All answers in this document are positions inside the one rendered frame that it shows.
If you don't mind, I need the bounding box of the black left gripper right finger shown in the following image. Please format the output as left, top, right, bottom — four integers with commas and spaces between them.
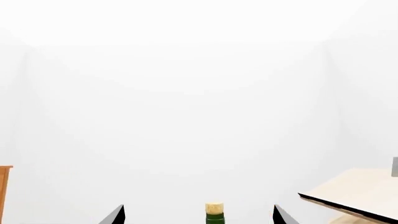
272, 203, 300, 224

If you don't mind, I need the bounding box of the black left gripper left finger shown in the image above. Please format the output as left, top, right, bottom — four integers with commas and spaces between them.
98, 203, 126, 224

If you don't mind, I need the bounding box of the green wine bottle with cork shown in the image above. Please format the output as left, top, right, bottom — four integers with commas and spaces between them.
205, 202, 225, 224

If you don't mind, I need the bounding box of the wooden wine rack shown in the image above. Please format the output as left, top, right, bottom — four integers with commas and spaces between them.
0, 165, 14, 215

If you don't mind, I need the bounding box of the light wooden table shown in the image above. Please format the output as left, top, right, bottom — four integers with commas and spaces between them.
297, 166, 398, 224

